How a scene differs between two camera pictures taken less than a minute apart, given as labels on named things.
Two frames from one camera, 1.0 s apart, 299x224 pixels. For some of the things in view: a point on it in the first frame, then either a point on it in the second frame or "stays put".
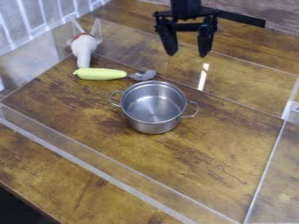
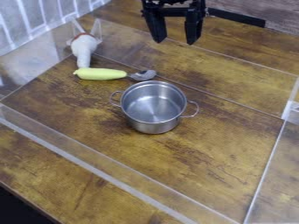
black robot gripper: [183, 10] → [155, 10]
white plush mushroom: [83, 45] stays put
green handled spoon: [98, 73] stays put
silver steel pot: [154, 105] stays put
